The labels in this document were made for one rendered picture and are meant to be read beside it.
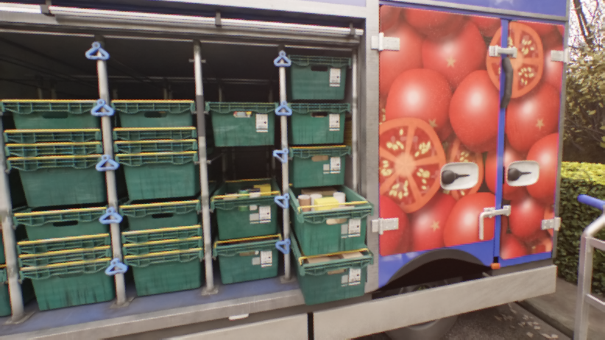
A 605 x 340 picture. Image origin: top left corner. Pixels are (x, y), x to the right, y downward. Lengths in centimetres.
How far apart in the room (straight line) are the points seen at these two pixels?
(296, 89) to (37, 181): 140
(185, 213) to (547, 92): 247
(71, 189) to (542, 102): 290
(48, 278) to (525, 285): 296
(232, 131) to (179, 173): 37
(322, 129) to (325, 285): 87
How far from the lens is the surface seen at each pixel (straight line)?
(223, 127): 137
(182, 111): 139
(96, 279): 176
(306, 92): 143
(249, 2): 136
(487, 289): 224
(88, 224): 166
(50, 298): 191
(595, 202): 156
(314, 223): 118
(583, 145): 554
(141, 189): 152
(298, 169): 141
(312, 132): 141
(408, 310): 188
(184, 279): 164
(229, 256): 154
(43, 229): 178
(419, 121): 154
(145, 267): 165
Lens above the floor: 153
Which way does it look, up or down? 4 degrees down
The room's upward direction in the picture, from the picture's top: 1 degrees counter-clockwise
